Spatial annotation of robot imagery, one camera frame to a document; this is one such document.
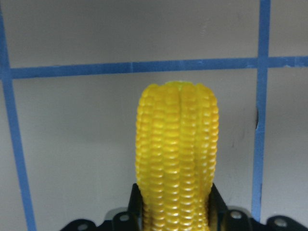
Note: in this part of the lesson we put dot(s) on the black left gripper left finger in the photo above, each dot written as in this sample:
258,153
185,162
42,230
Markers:
135,205

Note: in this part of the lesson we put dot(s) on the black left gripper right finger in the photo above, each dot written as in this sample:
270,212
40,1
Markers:
217,209

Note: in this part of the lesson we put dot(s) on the yellow corn cob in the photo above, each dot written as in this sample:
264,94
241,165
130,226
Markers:
176,146

